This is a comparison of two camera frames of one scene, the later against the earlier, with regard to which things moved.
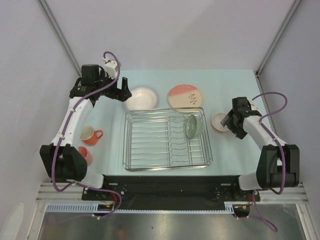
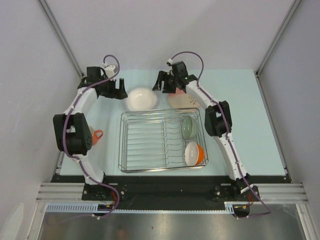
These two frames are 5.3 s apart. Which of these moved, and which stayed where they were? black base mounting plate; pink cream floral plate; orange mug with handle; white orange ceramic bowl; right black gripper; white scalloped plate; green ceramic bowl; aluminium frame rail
Moved: right black gripper; white orange ceramic bowl; green ceramic bowl
Stayed: orange mug with handle; aluminium frame rail; black base mounting plate; pink cream floral plate; white scalloped plate
